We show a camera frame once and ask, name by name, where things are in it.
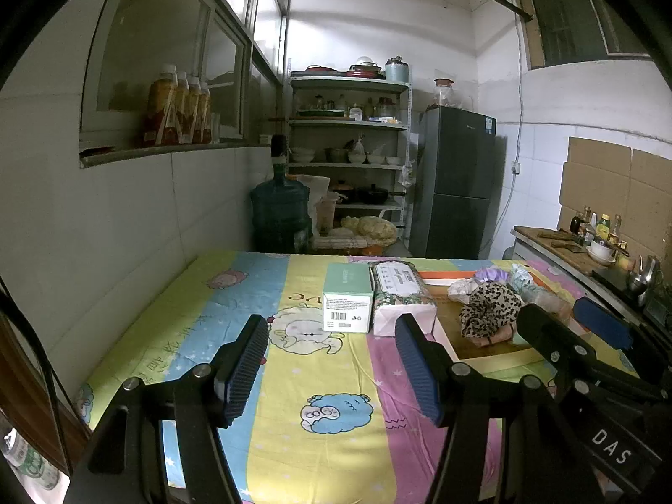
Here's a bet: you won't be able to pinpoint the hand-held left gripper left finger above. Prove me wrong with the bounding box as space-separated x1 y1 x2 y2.
62 314 270 504

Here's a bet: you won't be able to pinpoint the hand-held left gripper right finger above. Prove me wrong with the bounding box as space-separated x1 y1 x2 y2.
394 313 604 504

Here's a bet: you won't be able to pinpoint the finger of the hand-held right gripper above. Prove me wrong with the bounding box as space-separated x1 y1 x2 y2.
572 297 672 385
516 303 657 403

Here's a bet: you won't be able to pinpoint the orange rimmed cardboard box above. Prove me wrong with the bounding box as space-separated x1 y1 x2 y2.
417 270 583 368

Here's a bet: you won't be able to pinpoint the leopard print cloth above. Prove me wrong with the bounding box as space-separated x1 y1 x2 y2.
459 281 523 339

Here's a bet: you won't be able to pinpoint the black induction cooker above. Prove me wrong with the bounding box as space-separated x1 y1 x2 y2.
592 268 638 295

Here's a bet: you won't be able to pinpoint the black gas stove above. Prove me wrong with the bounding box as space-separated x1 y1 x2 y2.
638 289 672 331

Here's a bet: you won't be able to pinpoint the steel kettle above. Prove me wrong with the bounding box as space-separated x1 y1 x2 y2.
627 255 661 295

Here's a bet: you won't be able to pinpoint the white bowl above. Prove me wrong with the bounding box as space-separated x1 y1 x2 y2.
586 243 617 265

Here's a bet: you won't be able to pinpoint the white kitchen counter cabinet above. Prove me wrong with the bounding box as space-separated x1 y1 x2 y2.
512 226 672 326

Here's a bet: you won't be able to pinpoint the floral tissue pack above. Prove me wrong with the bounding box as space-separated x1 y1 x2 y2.
367 260 439 337

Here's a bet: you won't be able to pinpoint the wooden cutting board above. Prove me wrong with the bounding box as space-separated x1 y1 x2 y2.
513 226 599 274

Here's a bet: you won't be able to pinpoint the cluster of condiment bottles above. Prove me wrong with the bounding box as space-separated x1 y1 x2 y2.
570 206 625 245

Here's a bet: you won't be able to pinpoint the pale green carton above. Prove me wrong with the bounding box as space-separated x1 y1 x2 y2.
321 262 375 334

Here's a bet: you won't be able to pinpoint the bamboo steamer tray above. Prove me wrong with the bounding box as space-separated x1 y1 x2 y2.
314 235 369 251

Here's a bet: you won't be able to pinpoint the pale yellow cabbage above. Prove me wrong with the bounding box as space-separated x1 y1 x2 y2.
340 215 401 247

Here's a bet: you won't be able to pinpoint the blue water jug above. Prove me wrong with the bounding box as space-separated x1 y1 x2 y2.
249 135 313 254

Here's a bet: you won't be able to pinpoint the pink plastic bag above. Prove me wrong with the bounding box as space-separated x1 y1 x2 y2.
318 192 342 236

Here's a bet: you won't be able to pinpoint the black pans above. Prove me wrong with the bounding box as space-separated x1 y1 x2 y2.
330 181 406 205

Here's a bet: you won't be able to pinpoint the dark grey refrigerator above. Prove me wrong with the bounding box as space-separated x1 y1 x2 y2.
409 106 497 260

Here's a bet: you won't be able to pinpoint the white sack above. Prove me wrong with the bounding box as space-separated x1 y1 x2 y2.
304 175 331 232

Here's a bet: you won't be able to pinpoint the row of white bowls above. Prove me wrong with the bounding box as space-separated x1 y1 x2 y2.
290 139 402 166

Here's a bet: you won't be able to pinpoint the green label plastic bottle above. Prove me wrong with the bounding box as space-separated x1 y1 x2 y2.
0 423 58 490

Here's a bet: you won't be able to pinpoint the glass jar with lid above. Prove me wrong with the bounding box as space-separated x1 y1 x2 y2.
433 78 457 108

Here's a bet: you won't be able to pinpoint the orange juice bottle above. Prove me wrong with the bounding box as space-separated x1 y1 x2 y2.
144 64 178 147
172 71 191 145
186 76 203 144

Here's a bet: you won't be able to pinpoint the row of jars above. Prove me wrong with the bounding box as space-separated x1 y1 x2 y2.
297 93 404 120

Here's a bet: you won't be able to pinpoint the white metal shelf rack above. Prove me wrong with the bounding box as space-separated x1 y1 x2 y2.
286 71 413 245

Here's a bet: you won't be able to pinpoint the red dish stack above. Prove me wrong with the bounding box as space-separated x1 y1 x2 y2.
345 56 385 79

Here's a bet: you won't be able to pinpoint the interior glass window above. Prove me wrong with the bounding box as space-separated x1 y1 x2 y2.
79 0 292 169

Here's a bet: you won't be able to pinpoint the cardboard wall sheets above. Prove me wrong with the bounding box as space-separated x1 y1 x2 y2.
557 136 672 274

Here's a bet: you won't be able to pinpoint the outer wall window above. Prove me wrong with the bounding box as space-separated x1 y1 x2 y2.
514 0 654 70

